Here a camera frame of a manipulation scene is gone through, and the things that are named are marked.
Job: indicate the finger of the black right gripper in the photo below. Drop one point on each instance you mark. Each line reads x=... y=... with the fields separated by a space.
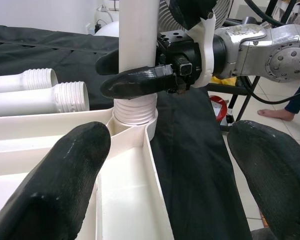
x=135 y=83
x=107 y=64

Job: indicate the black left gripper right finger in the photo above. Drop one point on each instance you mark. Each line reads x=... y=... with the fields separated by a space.
x=277 y=180

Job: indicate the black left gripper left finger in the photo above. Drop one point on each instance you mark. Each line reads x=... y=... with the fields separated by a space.
x=52 y=187

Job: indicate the white plastic table leg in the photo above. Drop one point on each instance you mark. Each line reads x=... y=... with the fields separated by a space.
x=137 y=37
x=27 y=102
x=20 y=82

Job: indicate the white plastic children table top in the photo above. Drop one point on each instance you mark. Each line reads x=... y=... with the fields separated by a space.
x=130 y=200

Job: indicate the white fan head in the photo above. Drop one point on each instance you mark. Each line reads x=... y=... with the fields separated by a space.
x=170 y=20

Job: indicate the yellow cloth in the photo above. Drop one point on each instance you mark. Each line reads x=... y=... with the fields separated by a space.
x=227 y=81

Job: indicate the red plastic bucket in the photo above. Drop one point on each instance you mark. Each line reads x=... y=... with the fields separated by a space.
x=222 y=110

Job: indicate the person's bare foot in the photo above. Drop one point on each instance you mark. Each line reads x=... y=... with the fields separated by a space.
x=272 y=113

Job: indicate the black tablecloth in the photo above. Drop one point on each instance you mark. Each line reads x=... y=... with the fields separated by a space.
x=190 y=162

